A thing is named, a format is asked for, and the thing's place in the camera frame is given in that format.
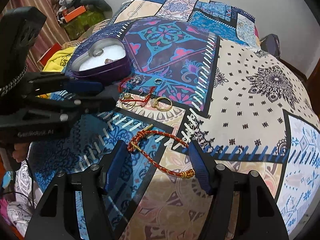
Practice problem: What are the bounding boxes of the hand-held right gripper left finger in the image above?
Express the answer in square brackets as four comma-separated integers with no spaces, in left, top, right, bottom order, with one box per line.
[25,139,128,240]

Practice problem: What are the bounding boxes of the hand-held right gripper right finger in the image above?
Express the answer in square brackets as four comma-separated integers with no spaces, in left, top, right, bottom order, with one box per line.
[188,141,290,240]

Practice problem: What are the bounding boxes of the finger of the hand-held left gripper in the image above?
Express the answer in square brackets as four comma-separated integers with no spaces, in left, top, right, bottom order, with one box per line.
[27,71,104,97]
[22,85,118,121]

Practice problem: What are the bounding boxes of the purple heart-shaped tin box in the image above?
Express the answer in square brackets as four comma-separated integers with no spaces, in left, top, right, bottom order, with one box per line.
[66,38,131,84]

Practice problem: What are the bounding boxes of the red gold braided bracelet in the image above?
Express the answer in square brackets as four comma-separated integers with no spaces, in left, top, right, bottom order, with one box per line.
[127,124,196,179]

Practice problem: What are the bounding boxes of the person's left hand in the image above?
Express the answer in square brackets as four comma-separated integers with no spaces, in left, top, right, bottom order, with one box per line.
[12,142,31,163]

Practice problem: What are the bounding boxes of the red flat box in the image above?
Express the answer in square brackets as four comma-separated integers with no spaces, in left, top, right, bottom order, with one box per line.
[37,42,62,71]

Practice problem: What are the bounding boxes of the yellow cloth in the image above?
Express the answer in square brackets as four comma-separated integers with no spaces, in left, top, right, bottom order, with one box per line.
[35,48,81,98]

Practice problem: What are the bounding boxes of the striped brown curtain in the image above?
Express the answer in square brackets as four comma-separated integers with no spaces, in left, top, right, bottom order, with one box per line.
[5,0,72,73]

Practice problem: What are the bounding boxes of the orange box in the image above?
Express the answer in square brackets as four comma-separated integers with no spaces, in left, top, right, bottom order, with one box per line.
[62,5,87,22]

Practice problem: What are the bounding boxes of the green patterned cloth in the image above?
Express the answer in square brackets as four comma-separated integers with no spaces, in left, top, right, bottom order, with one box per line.
[64,7,111,41]

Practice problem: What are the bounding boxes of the dark grey cushion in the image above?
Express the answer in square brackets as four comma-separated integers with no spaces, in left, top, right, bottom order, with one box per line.
[82,0,113,14]

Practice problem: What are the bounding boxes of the patchwork printed bedspread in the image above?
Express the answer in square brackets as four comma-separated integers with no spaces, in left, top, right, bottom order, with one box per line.
[15,0,320,240]

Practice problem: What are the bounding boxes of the white printed cloth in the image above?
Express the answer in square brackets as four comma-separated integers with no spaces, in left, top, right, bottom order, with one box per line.
[4,159,44,232]

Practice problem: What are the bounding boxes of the dark blue bag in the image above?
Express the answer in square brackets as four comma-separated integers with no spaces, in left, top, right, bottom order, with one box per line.
[259,33,281,57]

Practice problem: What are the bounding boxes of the thin red string bracelet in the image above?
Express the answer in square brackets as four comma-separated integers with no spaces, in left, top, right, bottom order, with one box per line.
[118,77,156,107]

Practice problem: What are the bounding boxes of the black white braided cord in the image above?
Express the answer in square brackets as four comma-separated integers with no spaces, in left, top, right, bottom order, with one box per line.
[0,64,28,98]

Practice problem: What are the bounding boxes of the large gold hoop ring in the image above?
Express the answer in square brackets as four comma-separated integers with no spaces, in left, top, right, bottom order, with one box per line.
[155,97,173,111]

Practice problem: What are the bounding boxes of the black cable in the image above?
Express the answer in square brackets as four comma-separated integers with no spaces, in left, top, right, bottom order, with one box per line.
[0,155,38,212]

